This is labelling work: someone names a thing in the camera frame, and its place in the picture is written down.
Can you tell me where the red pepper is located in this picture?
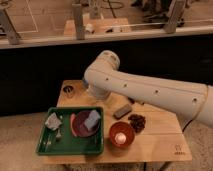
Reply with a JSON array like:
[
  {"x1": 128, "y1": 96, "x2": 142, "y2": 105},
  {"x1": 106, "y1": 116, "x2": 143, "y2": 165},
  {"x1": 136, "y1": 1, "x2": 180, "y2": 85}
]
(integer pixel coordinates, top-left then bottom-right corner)
[{"x1": 70, "y1": 113, "x2": 77, "y2": 137}]

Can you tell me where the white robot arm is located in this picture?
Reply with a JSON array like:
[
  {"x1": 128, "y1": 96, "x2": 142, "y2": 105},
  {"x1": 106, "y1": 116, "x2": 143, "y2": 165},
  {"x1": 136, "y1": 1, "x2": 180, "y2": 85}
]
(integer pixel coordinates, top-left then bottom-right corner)
[{"x1": 84, "y1": 50, "x2": 213, "y2": 128}]

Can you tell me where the grey rectangular block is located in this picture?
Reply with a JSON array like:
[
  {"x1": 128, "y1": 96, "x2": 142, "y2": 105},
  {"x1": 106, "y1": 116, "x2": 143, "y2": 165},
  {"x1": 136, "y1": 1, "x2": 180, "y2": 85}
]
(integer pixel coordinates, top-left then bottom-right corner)
[{"x1": 113, "y1": 104, "x2": 132, "y2": 119}]

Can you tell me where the orange bowl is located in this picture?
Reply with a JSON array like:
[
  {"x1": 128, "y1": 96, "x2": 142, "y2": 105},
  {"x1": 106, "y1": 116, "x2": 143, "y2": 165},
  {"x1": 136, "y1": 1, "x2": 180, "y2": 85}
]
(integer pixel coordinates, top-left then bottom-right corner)
[{"x1": 109, "y1": 121, "x2": 135, "y2": 148}]

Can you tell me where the bunch of dark grapes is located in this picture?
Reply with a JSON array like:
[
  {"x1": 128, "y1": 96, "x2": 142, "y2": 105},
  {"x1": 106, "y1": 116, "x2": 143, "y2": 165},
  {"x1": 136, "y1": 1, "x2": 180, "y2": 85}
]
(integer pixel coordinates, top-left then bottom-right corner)
[{"x1": 128, "y1": 114, "x2": 146, "y2": 133}]

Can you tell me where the dark red plate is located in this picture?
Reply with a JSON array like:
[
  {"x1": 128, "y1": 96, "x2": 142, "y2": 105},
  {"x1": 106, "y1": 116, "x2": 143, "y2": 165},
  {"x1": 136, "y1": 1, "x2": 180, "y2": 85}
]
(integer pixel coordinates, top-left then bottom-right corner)
[{"x1": 72, "y1": 110, "x2": 101, "y2": 137}]

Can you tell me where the white egg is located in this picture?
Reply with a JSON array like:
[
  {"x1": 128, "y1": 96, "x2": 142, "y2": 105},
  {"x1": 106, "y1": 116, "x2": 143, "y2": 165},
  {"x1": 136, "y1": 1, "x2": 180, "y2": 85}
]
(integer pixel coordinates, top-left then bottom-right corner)
[{"x1": 115, "y1": 133, "x2": 126, "y2": 145}]

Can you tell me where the wooden table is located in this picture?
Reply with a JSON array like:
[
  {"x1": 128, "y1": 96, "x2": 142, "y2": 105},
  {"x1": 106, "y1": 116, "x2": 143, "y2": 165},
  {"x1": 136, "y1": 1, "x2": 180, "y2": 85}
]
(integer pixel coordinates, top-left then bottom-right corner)
[{"x1": 43, "y1": 80, "x2": 192, "y2": 164}]

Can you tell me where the metal fork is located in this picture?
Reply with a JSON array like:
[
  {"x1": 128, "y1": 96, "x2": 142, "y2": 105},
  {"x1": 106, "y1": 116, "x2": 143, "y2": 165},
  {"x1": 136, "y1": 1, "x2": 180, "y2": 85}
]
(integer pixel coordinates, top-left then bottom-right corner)
[{"x1": 56, "y1": 128, "x2": 62, "y2": 141}]

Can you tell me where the green plastic tray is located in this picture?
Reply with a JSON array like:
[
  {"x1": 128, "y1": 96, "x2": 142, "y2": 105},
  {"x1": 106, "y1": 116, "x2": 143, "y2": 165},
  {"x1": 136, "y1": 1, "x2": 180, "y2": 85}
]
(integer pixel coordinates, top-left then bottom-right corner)
[{"x1": 37, "y1": 107, "x2": 104, "y2": 156}]

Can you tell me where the black handled tool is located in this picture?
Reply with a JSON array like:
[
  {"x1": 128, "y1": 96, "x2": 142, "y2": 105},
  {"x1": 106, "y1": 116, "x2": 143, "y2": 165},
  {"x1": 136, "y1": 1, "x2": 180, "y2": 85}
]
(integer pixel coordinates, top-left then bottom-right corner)
[{"x1": 128, "y1": 97, "x2": 145, "y2": 105}]

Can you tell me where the metal post middle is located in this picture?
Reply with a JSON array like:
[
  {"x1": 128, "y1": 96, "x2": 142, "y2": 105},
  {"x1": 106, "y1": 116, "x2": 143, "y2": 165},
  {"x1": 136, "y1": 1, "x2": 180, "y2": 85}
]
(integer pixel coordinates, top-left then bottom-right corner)
[{"x1": 72, "y1": 4, "x2": 85, "y2": 40}]

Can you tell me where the metal post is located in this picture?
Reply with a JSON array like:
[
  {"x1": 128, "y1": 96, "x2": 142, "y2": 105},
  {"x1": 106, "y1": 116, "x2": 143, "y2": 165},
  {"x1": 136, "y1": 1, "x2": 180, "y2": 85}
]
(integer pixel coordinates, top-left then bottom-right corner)
[
  {"x1": 164, "y1": 0, "x2": 185, "y2": 34},
  {"x1": 72, "y1": 4, "x2": 85, "y2": 40},
  {"x1": 0, "y1": 8, "x2": 20, "y2": 45}
]

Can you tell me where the black cable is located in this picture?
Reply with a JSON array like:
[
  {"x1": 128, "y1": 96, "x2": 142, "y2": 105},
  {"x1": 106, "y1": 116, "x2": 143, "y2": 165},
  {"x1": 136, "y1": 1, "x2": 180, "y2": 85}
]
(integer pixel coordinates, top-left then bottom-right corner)
[{"x1": 181, "y1": 119, "x2": 195, "y2": 133}]

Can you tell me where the metal post right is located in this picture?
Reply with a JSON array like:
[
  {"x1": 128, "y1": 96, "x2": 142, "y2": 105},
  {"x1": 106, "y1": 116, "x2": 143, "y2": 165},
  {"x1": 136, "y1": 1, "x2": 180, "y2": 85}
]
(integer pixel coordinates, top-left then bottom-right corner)
[{"x1": 164, "y1": 0, "x2": 185, "y2": 34}]

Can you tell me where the metal post left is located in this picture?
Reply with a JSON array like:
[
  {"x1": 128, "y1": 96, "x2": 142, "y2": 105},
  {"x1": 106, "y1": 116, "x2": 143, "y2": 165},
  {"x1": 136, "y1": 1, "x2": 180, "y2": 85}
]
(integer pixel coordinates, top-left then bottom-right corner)
[{"x1": 0, "y1": 8, "x2": 20, "y2": 45}]

